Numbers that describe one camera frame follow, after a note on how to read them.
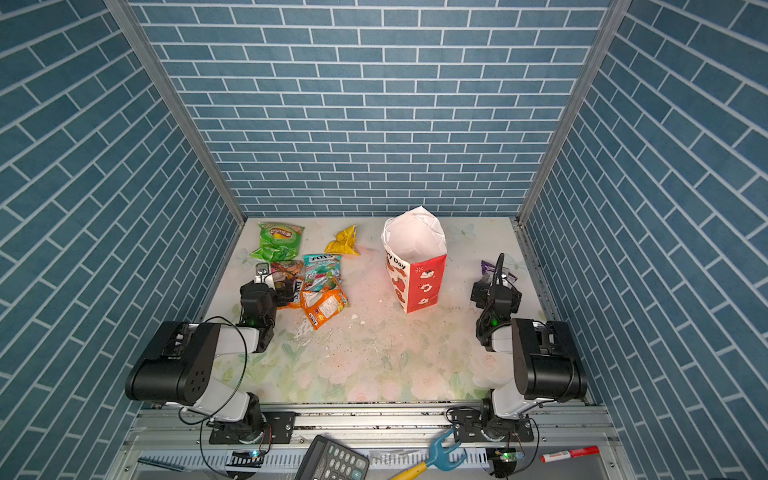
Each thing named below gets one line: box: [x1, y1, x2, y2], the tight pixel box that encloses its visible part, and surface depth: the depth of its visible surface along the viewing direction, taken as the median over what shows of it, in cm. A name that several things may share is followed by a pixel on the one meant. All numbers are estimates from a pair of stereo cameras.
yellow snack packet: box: [324, 224, 361, 256], surface depth 110 cm
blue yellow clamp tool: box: [391, 429, 468, 480], surface depth 70 cm
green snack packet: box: [250, 222, 305, 262], surface depth 107 cm
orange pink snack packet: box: [300, 289, 350, 330], surface depth 94 cm
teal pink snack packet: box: [302, 254, 342, 292], surface depth 103 cm
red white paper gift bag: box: [382, 206, 448, 314], surface depth 88 cm
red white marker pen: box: [540, 445, 600, 463], surface depth 71 cm
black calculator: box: [294, 435, 370, 480], surface depth 69 cm
